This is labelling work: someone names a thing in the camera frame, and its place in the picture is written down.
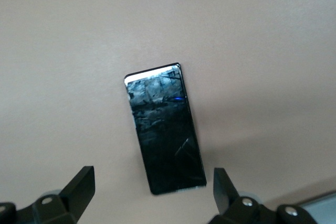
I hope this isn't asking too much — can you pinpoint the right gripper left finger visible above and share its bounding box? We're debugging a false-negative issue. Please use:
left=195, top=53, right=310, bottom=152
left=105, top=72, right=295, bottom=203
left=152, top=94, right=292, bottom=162
left=31, top=165, right=96, bottom=224

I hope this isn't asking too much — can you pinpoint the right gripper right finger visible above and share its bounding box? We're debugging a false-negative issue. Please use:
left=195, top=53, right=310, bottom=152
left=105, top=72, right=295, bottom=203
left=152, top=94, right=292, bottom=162
left=213, top=167, right=265, bottom=224

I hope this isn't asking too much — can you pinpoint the long black slab phone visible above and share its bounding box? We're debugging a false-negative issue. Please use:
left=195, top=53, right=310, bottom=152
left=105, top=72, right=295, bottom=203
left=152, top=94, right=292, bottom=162
left=123, top=62, right=208, bottom=196

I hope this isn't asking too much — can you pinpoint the silver closed laptop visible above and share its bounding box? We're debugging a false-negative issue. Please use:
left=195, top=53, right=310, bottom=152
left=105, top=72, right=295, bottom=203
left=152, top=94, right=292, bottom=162
left=293, top=189, right=336, bottom=224

